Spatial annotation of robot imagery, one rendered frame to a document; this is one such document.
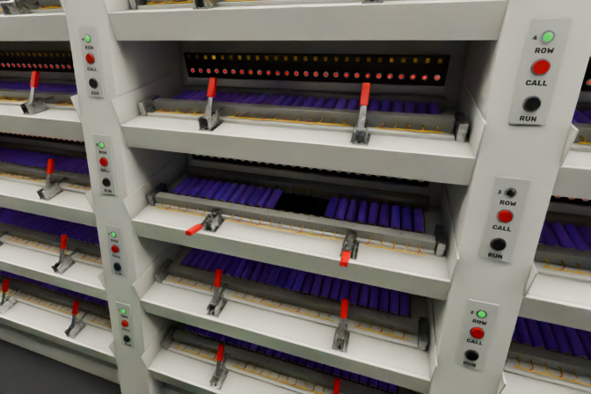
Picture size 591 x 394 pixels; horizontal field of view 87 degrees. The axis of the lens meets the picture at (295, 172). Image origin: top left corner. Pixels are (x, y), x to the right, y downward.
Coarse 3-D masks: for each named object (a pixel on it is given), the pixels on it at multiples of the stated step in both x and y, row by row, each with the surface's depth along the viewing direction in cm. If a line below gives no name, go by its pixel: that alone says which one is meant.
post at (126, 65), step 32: (64, 0) 55; (96, 0) 54; (128, 64) 59; (160, 64) 67; (96, 128) 61; (96, 160) 63; (128, 160) 62; (160, 160) 70; (96, 192) 65; (128, 192) 63; (128, 224) 64; (128, 256) 67; (128, 288) 69; (160, 320) 77; (128, 352) 75; (128, 384) 78; (160, 384) 80
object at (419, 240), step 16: (160, 192) 68; (192, 208) 65; (208, 208) 63; (224, 208) 62; (240, 208) 61; (256, 208) 61; (288, 224) 59; (304, 224) 58; (320, 224) 57; (336, 224) 56; (352, 224) 56; (368, 240) 54; (384, 240) 54; (400, 240) 53; (416, 240) 52; (432, 240) 52
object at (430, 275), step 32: (192, 160) 76; (288, 192) 70; (416, 192) 63; (160, 224) 62; (192, 224) 62; (224, 224) 61; (256, 224) 61; (448, 224) 53; (256, 256) 58; (288, 256) 55; (320, 256) 53; (384, 256) 52; (416, 256) 52; (448, 256) 50; (416, 288) 50; (448, 288) 48
